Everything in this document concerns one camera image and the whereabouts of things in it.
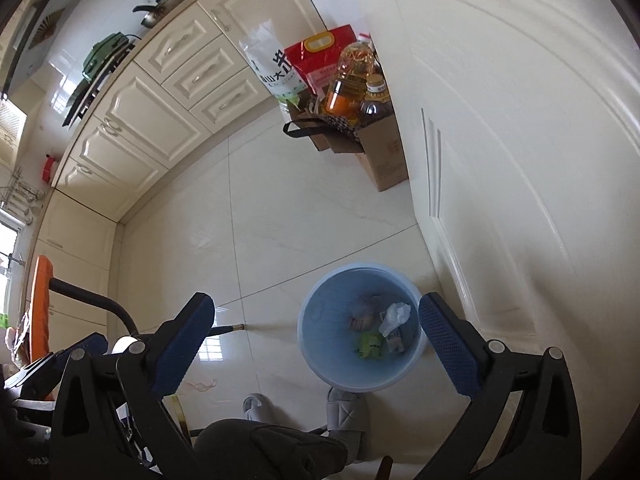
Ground steel wok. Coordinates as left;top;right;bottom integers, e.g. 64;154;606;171
132;0;193;29

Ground small cardboard box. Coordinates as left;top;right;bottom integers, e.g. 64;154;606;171
292;95;367;155

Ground hanging utensil rack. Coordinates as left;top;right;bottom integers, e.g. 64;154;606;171
0;165;44;222

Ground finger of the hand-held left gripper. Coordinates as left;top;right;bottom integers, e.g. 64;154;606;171
2;354;68;396
52;334;110;368

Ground kitchen window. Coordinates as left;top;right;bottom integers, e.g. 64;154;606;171
0;220;25;311

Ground brown crumpled lump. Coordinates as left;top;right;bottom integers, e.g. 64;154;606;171
348;296;382;332

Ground blue plastic trash bin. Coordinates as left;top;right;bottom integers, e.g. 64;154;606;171
298;262;430;394

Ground small green wrapper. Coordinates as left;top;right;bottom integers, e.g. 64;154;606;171
356;332;386;360

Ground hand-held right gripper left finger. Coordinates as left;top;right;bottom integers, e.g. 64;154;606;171
49;291;217;480

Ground black gas stove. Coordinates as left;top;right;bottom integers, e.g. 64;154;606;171
61;35;139;128

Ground orange round table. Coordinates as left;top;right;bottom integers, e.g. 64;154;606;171
30;255;55;402

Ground red rice bag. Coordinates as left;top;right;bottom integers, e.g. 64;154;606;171
285;25;358;102

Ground green electric cooking pot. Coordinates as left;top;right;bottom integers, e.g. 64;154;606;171
80;32;132;82

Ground white rice bag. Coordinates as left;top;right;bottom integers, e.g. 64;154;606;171
239;19;310;106

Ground large cardboard box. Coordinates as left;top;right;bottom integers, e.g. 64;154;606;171
356;109;410;192

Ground range hood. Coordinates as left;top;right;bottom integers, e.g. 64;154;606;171
0;0;67;97

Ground cream lattice wall cabinet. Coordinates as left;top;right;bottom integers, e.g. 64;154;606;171
0;100;29;162

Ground dark sauce bottle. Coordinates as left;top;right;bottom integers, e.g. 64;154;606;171
359;74;390;119

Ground person's dark trouser leg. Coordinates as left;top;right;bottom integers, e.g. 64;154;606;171
192;419;349;480

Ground white crumpled plastic wrapper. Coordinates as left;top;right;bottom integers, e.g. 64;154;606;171
378;301;413;356

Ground cooking oil bottle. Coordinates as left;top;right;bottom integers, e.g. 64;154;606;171
324;34;377;117

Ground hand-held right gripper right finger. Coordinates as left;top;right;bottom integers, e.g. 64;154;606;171
418;291;583;480

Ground grey slipper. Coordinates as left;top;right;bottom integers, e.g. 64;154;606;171
242;394;276;425
325;387;372;462

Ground cream kitchen base cabinets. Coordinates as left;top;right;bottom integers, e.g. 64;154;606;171
27;0;328;361

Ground white panelled door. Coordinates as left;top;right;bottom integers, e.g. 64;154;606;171
384;0;640;480

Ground black metal table leg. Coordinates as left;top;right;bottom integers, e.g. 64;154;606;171
49;277;245;341

